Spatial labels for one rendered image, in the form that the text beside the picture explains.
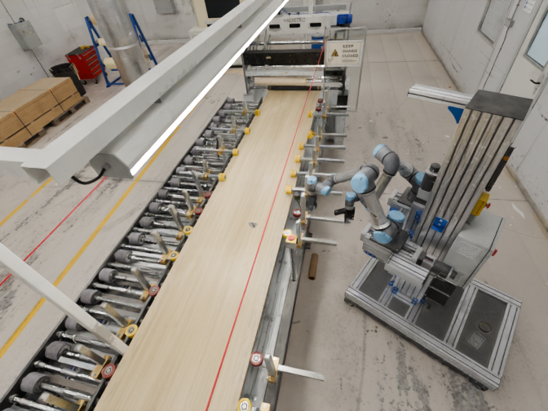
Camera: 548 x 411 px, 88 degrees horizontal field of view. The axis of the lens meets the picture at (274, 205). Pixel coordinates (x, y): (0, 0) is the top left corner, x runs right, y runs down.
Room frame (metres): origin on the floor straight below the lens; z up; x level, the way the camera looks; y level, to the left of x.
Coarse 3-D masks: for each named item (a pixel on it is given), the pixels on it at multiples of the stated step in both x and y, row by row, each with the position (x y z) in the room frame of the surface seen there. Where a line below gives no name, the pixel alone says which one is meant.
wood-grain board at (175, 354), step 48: (288, 96) 4.18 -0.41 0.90; (240, 144) 3.01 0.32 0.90; (288, 144) 2.89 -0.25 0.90; (240, 192) 2.14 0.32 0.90; (192, 240) 1.60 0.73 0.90; (240, 240) 1.54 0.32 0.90; (192, 288) 1.13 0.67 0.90; (240, 288) 1.09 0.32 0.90; (144, 336) 0.82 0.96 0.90; (192, 336) 0.78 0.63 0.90; (240, 336) 0.74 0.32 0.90; (144, 384) 0.53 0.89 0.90; (192, 384) 0.50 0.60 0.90; (240, 384) 0.47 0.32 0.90
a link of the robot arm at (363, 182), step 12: (372, 168) 1.40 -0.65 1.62; (360, 180) 1.31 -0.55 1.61; (372, 180) 1.32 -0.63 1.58; (360, 192) 1.29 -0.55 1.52; (372, 192) 1.29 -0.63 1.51; (372, 204) 1.26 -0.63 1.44; (372, 216) 1.24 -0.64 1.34; (384, 216) 1.23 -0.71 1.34; (384, 228) 1.17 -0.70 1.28; (396, 228) 1.20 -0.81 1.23; (384, 240) 1.14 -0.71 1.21
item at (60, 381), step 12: (204, 156) 3.13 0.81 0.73; (216, 156) 3.08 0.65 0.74; (192, 168) 2.87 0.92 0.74; (192, 180) 2.64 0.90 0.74; (168, 204) 2.29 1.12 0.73; (168, 240) 1.77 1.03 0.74; (132, 264) 1.54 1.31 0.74; (132, 276) 1.41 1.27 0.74; (120, 300) 1.20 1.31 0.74; (132, 300) 1.19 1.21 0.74; (120, 312) 1.10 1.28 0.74; (132, 312) 1.08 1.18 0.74; (84, 336) 0.94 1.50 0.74; (72, 348) 0.86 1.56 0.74; (60, 384) 0.64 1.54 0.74; (72, 384) 0.63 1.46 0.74; (84, 384) 0.62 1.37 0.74; (12, 408) 0.53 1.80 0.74
